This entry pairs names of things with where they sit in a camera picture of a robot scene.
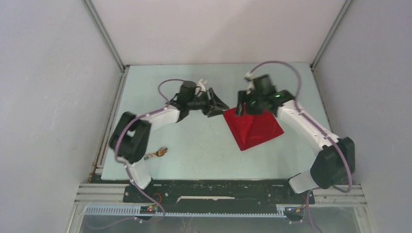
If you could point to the aluminium corner frame post right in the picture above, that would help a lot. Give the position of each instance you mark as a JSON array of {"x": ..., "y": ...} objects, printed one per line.
[{"x": 333, "y": 29}]

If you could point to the aluminium corner frame post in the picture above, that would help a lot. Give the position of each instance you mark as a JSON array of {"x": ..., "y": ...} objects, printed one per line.
[
  {"x": 333, "y": 29},
  {"x": 96, "y": 19}
]

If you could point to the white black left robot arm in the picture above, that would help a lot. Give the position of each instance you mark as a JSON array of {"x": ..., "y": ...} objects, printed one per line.
[{"x": 130, "y": 137}]

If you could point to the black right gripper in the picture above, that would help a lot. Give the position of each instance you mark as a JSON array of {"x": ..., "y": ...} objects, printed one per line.
[{"x": 242, "y": 99}]

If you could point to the wooden fork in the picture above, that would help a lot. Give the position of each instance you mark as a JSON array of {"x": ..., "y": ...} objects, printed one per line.
[{"x": 159, "y": 153}]

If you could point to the aluminium corner frame post left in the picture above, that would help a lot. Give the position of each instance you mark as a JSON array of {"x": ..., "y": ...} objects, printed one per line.
[{"x": 96, "y": 19}]

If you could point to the red cloth napkin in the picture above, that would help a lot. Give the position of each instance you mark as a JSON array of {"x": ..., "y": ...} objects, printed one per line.
[{"x": 252, "y": 130}]

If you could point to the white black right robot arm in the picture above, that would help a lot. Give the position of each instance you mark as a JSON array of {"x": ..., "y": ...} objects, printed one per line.
[{"x": 335, "y": 156}]

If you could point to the aluminium front rail frame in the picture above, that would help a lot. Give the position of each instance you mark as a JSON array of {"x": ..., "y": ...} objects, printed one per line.
[{"x": 113, "y": 194}]

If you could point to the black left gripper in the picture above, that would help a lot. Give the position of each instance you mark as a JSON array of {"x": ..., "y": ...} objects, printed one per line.
[{"x": 217, "y": 105}]

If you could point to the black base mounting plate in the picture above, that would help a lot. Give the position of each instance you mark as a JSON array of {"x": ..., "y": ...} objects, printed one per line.
[{"x": 234, "y": 196}]

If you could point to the grey slotted cable duct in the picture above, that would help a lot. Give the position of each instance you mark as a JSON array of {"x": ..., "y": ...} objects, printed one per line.
[{"x": 114, "y": 210}]

